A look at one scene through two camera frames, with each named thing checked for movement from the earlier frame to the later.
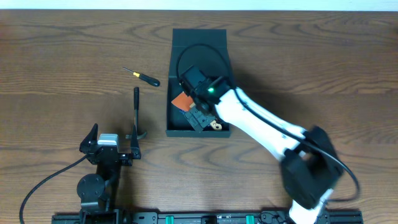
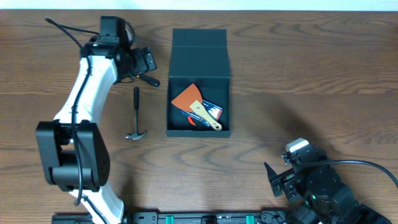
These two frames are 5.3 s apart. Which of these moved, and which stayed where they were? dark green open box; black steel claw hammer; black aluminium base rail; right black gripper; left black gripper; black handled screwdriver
Moved: left black gripper; right black gripper
Stayed: black aluminium base rail; black steel claw hammer; black handled screwdriver; dark green open box
